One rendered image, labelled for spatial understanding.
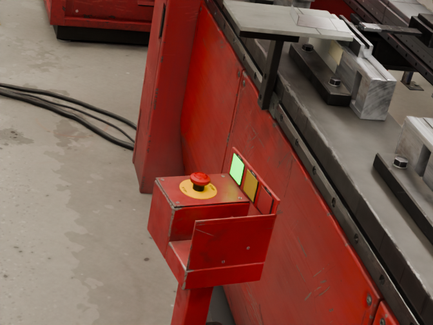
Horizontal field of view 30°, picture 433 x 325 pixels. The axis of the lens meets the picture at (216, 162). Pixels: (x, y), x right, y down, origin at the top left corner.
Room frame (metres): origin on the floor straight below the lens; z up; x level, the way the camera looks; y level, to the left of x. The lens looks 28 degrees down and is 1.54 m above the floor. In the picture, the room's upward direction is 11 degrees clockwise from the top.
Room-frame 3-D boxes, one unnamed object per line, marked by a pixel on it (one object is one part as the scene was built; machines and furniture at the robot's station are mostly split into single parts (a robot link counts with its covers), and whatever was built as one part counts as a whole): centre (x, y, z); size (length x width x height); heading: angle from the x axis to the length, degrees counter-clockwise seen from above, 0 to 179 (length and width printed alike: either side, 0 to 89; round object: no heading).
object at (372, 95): (1.79, -0.25, 0.92); 0.39 x 0.06 x 0.10; 17
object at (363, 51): (1.82, -0.25, 0.99); 0.20 x 0.03 x 0.03; 17
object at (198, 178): (1.33, 0.02, 0.79); 0.04 x 0.04 x 0.04
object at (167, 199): (1.30, -0.01, 0.75); 0.20 x 0.16 x 0.18; 29
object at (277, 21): (1.80, -0.09, 1.00); 0.26 x 0.18 x 0.01; 107
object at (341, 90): (1.79, -0.19, 0.89); 0.30 x 0.05 x 0.03; 17
